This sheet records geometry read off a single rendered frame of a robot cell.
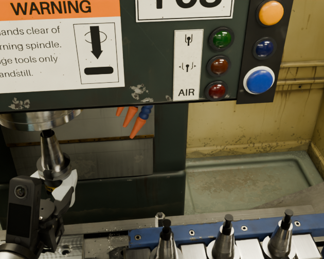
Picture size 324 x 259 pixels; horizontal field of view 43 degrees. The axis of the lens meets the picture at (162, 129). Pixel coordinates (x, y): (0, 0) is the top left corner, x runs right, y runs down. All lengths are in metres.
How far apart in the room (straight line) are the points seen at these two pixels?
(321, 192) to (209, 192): 0.48
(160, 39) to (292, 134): 1.61
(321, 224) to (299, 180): 1.06
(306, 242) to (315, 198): 0.75
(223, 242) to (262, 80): 0.39
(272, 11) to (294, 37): 1.28
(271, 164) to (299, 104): 0.31
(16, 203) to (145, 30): 0.39
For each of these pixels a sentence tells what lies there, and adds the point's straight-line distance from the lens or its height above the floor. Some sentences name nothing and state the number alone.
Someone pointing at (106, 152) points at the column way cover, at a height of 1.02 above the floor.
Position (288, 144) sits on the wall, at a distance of 2.02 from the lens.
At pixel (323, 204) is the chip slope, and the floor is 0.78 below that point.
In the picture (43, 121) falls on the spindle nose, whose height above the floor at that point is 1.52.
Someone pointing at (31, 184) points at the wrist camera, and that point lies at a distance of 0.69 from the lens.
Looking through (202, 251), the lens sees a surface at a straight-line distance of 0.84.
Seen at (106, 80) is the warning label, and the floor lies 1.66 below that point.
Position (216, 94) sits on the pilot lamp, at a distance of 0.47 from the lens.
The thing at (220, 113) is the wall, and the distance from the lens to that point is 1.81.
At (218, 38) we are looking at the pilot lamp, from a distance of 0.44.
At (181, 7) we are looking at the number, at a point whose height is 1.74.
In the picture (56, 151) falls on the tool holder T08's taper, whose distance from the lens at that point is 0.77.
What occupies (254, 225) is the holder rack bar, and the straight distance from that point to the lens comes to 0.88.
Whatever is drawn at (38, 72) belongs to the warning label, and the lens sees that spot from 0.46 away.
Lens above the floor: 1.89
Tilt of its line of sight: 37 degrees down
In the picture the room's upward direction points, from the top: straight up
